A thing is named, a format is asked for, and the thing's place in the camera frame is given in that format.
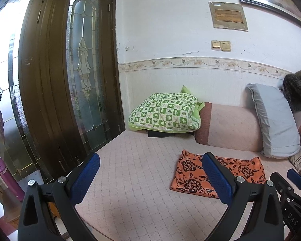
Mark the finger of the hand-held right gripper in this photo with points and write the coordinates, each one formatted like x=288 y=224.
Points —
x=279 y=183
x=297 y=178

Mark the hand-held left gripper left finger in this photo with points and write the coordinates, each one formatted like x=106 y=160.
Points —
x=86 y=178

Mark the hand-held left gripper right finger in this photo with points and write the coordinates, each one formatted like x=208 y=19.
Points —
x=217 y=178

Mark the orange black floral blouse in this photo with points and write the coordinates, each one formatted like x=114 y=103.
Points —
x=190 y=173

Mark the wooden stool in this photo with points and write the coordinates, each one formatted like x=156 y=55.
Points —
x=55 y=210

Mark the pink bolster cushion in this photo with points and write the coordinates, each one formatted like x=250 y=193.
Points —
x=230 y=128

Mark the grey-blue pillow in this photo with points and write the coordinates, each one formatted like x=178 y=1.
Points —
x=276 y=125

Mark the dark cloth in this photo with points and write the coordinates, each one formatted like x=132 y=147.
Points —
x=158 y=133

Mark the pink water bottle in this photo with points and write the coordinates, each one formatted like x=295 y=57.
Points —
x=7 y=178

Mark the green checkered pillow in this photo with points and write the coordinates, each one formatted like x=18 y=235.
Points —
x=163 y=110

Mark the dark furry item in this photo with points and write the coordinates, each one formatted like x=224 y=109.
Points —
x=297 y=90

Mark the brown door with glass pane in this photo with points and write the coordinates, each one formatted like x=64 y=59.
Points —
x=52 y=80
x=5 y=93

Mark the gold light switch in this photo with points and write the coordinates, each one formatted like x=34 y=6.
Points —
x=216 y=45
x=226 y=46

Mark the brass wall plaque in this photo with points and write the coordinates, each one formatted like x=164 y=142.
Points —
x=228 y=16

